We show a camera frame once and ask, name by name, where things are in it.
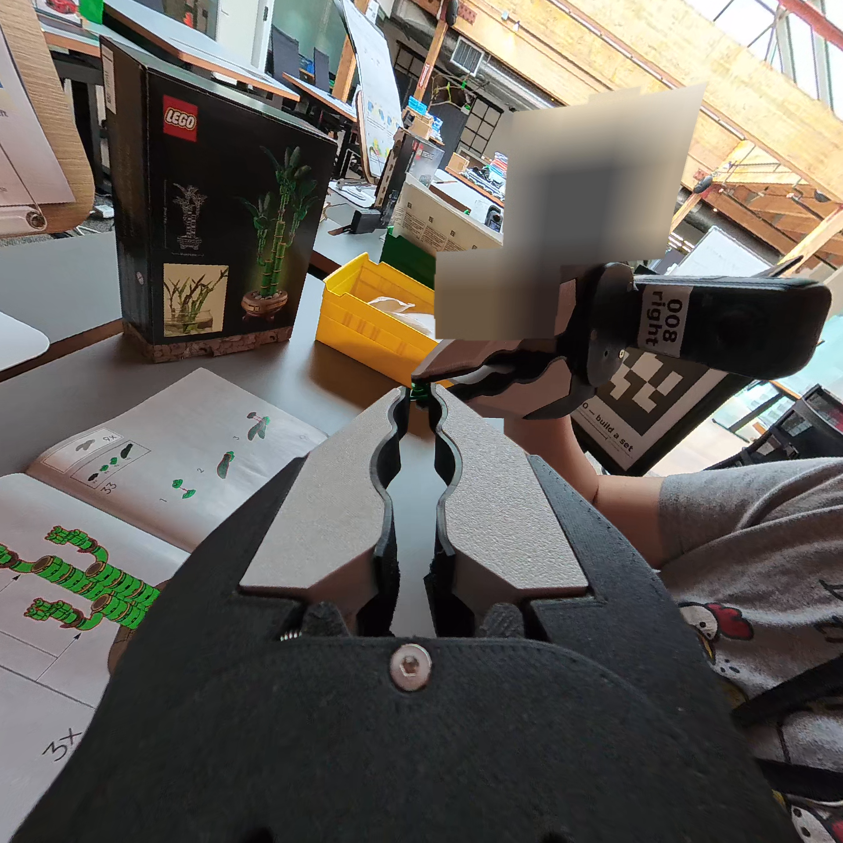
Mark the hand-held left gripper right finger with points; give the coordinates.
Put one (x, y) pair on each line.
(507, 527)

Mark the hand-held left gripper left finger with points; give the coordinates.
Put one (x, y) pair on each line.
(316, 527)

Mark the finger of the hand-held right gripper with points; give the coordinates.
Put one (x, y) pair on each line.
(487, 352)
(546, 395)

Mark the small green lego piece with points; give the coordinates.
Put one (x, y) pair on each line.
(419, 394)

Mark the person's right forearm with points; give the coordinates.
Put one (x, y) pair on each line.
(612, 507)

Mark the lego instruction booklet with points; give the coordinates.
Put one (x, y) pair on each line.
(164, 448)

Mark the black lego set box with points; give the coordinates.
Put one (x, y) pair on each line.
(217, 230)

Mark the whiteboard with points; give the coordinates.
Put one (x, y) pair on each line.
(718, 253)

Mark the white plastic bag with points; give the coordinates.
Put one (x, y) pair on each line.
(402, 313)

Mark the black framed marker sign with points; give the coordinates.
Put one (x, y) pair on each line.
(658, 408)

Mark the green storage bin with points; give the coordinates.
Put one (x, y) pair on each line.
(405, 260)

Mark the yellow storage bin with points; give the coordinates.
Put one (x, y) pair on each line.
(355, 323)

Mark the beige printed box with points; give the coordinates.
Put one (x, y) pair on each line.
(441, 217)

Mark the black desk charger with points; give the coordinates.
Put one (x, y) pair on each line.
(362, 222)

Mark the person's grey printed shirt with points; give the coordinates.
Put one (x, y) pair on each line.
(757, 540)

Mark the white display board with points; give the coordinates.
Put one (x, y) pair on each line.
(375, 85)

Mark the instruction sheet on board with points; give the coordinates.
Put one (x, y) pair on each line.
(39, 132)

